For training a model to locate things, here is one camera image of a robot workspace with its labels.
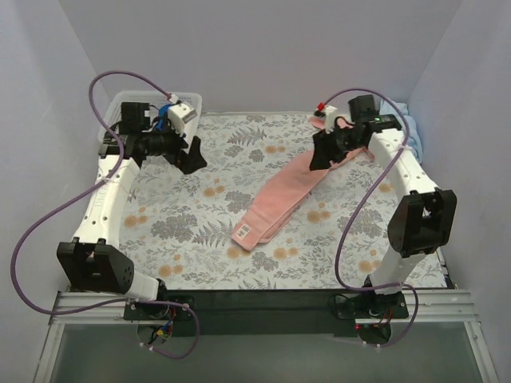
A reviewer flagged pink towel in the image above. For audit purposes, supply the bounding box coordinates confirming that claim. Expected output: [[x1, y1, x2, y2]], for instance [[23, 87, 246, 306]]
[[231, 115, 370, 251]]

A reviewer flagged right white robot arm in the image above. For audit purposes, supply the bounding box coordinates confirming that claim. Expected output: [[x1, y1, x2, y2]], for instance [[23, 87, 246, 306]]
[[310, 89, 458, 295]]

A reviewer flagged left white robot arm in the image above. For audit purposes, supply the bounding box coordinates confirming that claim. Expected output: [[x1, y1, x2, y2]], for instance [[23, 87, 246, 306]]
[[57, 100, 207, 301]]

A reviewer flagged blue rolled towel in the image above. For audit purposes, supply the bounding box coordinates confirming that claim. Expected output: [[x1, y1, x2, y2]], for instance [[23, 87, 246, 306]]
[[153, 104, 172, 132]]

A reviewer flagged white plastic basket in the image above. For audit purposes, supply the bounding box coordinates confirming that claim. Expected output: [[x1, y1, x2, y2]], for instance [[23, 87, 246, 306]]
[[105, 92, 199, 158]]

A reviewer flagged floral table mat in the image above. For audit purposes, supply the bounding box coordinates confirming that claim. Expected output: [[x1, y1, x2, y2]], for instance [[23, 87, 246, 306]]
[[77, 112, 450, 291]]

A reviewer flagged light blue crumpled towel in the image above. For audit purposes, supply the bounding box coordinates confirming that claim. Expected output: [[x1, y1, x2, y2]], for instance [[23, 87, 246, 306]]
[[379, 99, 423, 164]]

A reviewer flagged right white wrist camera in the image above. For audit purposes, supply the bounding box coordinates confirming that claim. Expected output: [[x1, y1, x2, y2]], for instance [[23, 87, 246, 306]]
[[314, 104, 339, 133]]

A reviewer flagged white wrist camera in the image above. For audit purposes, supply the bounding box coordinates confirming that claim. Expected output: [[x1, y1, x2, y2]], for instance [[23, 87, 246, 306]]
[[314, 104, 339, 133], [167, 102, 198, 138]]

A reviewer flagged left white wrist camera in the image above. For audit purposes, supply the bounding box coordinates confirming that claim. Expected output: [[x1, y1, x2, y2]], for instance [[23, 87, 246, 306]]
[[167, 102, 198, 138]]

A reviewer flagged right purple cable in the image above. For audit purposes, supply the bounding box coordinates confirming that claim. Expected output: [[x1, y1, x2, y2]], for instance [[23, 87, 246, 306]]
[[315, 88, 420, 347]]

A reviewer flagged purple cable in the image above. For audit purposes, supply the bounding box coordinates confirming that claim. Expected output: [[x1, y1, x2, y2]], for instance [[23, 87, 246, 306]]
[[315, 88, 420, 347], [10, 70, 200, 360]]

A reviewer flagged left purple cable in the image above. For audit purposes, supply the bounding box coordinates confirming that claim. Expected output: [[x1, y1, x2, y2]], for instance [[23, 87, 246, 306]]
[[10, 70, 200, 360]]

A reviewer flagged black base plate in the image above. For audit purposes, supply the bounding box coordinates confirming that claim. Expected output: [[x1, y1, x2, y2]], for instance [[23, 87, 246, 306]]
[[124, 289, 412, 337]]

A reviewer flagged aluminium rail frame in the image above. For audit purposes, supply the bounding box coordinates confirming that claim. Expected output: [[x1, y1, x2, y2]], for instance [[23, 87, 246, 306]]
[[34, 289, 498, 382]]

